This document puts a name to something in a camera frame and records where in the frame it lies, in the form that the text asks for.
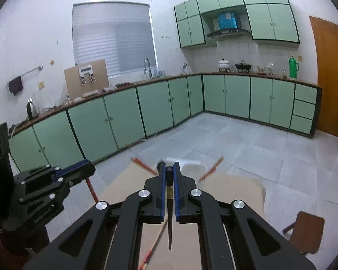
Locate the white window blind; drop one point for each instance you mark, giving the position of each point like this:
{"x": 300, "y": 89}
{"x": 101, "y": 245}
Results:
{"x": 112, "y": 39}

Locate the green thermos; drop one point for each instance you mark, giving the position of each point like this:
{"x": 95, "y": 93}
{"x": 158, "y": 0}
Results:
{"x": 293, "y": 67}

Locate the metal towel bar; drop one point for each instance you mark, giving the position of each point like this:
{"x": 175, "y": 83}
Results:
{"x": 31, "y": 71}

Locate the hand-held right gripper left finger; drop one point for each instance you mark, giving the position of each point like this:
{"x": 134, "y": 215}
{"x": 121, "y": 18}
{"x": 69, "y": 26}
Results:
{"x": 164, "y": 191}

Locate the black chopstick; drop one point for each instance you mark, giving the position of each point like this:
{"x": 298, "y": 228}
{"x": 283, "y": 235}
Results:
{"x": 169, "y": 230}

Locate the beige table cover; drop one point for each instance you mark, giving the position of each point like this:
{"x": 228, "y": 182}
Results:
{"x": 233, "y": 191}

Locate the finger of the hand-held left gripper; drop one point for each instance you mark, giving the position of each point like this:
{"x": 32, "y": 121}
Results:
{"x": 45, "y": 173}
{"x": 79, "y": 175}

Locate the clear plastic pitcher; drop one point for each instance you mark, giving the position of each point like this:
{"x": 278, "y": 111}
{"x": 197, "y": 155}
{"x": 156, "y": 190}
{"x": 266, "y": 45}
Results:
{"x": 40, "y": 99}

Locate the metal electric kettle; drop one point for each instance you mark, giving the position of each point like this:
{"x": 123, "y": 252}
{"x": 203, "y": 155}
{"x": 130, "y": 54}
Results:
{"x": 31, "y": 109}

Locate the metal sink faucet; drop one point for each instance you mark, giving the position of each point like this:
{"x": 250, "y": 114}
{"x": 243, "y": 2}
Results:
{"x": 148, "y": 70}

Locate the brown board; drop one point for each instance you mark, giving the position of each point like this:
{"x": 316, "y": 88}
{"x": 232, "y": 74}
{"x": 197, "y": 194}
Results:
{"x": 71, "y": 81}

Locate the white cooking pot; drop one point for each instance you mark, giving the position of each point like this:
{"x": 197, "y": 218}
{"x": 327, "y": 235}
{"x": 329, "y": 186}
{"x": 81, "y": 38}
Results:
{"x": 223, "y": 64}

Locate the green base cabinets with drawers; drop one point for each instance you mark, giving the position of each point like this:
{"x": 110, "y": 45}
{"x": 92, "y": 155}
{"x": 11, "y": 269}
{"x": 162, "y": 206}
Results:
{"x": 262, "y": 98}

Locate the green wall cabinets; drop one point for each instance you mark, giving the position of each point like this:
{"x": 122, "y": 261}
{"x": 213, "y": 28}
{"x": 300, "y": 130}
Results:
{"x": 270, "y": 21}

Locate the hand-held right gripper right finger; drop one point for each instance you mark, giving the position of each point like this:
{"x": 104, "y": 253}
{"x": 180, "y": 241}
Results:
{"x": 177, "y": 191}

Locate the long green base cabinets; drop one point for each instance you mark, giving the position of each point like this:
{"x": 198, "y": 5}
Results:
{"x": 121, "y": 118}

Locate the small metal tap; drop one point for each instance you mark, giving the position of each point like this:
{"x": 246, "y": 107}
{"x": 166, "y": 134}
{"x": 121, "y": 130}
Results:
{"x": 185, "y": 69}

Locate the black range hood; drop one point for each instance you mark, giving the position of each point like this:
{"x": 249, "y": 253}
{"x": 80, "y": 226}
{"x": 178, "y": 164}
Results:
{"x": 228, "y": 33}

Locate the blue hood chimney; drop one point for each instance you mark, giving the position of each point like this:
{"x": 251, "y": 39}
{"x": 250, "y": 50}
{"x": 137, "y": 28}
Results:
{"x": 226, "y": 21}

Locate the dark towel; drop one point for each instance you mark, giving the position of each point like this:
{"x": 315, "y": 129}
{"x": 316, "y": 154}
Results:
{"x": 16, "y": 85}

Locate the white device on board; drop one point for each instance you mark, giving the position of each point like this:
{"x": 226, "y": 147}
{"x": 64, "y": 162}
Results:
{"x": 86, "y": 69}

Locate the brown stool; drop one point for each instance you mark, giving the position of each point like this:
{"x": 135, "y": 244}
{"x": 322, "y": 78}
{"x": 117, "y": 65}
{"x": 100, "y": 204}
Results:
{"x": 307, "y": 230}

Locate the black wok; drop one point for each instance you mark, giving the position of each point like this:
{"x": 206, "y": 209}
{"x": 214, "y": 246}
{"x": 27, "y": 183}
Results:
{"x": 243, "y": 67}

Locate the white plastic utensil holder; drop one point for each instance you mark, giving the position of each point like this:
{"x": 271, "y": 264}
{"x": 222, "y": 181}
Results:
{"x": 194, "y": 171}

